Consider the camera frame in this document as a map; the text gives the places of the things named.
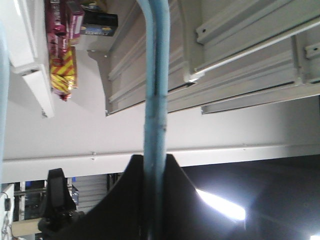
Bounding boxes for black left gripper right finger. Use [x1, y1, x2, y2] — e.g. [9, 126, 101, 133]
[162, 154, 249, 240]

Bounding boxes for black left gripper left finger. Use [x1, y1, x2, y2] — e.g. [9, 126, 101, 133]
[62, 154, 150, 240]

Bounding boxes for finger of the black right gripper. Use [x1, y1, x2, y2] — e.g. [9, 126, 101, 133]
[43, 168, 75, 218]

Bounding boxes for dark blue Chocofello cookie box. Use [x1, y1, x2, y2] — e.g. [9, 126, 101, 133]
[80, 10, 118, 37]

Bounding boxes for red yellow striped snack boxes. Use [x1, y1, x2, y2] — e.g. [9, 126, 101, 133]
[49, 46, 78, 102]

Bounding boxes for white supermarket shelving unit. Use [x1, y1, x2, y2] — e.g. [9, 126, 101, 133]
[0, 0, 320, 118]

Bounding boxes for maroon snack boxes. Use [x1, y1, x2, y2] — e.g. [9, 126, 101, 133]
[44, 0, 85, 59]

